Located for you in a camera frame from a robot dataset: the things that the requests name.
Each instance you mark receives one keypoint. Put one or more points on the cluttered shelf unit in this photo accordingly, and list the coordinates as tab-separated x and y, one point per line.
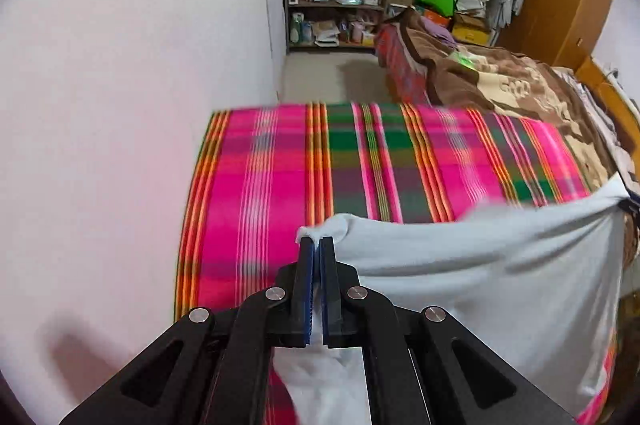
335	10

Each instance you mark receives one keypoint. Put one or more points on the light blue t-shirt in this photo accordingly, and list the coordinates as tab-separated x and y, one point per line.
475	280

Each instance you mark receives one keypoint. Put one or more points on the purple cloth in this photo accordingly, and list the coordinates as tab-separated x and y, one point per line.
437	30

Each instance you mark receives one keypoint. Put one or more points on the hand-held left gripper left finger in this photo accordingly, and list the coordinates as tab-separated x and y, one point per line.
311	295

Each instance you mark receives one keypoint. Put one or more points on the yellow cardboard box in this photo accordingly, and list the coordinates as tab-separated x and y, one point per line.
472	30

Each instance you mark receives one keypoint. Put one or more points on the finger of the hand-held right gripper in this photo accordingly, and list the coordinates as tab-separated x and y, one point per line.
631	205

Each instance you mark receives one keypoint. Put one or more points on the wooden headboard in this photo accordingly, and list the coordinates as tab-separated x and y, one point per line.
612	95

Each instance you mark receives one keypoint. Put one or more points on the brown patterned blanket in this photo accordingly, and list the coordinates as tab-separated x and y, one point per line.
510	80

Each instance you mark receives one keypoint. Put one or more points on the red patterned bed sheet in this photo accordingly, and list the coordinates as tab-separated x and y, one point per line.
400	65

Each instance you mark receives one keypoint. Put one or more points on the pink plaid bed sheet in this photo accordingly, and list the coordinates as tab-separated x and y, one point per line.
280	165

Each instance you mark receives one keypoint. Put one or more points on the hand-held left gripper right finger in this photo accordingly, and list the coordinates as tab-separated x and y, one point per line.
325	295

